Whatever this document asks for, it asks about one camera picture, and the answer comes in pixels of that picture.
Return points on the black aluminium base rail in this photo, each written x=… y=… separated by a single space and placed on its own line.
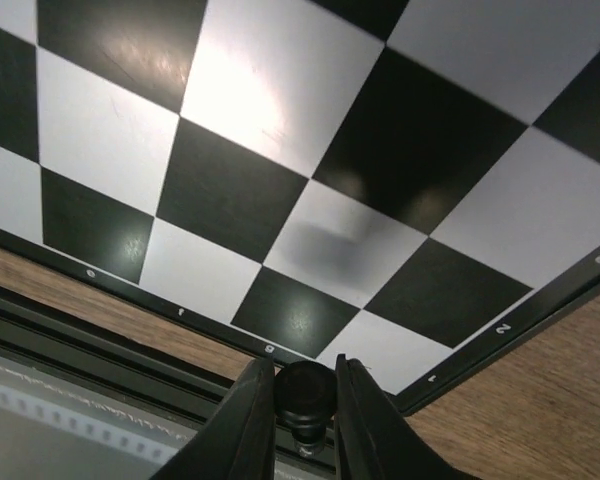
x=59 y=355

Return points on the black chess pawn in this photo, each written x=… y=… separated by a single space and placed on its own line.
x=305 y=400

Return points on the black and white chessboard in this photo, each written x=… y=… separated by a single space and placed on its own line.
x=414 y=184

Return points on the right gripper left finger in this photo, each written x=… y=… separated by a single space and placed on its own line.
x=238 y=441

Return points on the light blue slotted cable duct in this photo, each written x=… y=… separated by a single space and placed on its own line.
x=115 y=429

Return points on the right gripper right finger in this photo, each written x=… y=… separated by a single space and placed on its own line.
x=373 y=440

